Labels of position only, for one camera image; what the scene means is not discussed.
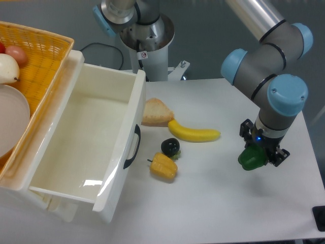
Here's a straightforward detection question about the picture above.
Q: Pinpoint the yellow bell pepper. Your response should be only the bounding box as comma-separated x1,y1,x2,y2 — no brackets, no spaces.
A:
147,152,178,180

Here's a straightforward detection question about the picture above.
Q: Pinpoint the green bell pepper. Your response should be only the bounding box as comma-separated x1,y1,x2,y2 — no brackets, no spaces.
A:
238,144,267,171

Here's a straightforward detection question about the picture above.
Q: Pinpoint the open upper white drawer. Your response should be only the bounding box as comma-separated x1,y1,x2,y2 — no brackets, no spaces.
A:
29,64,145,223

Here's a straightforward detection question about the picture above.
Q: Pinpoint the bread slice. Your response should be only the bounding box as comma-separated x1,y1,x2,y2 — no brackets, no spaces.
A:
141,98,174,127

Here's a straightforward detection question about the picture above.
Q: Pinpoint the black object at table edge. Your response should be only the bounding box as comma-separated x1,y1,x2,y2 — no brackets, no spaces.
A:
312,205,325,232

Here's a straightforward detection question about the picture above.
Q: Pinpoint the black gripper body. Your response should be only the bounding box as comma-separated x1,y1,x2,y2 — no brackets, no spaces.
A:
250,126,286,154

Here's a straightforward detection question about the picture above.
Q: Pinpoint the yellow banana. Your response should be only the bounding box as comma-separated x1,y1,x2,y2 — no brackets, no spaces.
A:
168,119,221,142

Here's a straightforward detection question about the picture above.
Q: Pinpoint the dark purple eggplant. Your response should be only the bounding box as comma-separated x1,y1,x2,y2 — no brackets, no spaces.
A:
160,138,181,160

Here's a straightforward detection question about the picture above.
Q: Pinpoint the black cable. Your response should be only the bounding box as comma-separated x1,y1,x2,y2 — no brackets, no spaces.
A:
80,42,124,70

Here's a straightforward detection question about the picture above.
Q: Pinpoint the yellow woven basket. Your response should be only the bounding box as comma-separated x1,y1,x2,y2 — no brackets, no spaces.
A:
1,21,74,175

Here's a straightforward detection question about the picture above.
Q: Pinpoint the white pear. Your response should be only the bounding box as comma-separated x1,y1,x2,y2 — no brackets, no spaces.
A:
0,53,20,84

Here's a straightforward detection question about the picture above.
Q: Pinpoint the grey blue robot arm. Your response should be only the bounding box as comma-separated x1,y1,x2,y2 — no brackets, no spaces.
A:
92,1,313,170

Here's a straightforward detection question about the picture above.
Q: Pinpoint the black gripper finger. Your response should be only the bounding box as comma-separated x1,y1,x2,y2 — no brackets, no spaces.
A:
239,119,253,148
267,147,290,167

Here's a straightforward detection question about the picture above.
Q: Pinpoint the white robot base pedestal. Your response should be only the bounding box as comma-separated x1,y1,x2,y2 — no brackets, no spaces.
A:
120,14,190,82

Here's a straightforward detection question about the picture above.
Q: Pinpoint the pink peach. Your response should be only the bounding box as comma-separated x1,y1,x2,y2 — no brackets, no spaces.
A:
5,45,28,66

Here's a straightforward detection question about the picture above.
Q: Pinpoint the red fruit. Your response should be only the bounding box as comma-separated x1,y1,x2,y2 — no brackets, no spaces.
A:
0,42,6,53

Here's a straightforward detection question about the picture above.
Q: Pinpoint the white plate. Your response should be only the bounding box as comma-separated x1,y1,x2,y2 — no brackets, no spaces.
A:
1,85,30,156

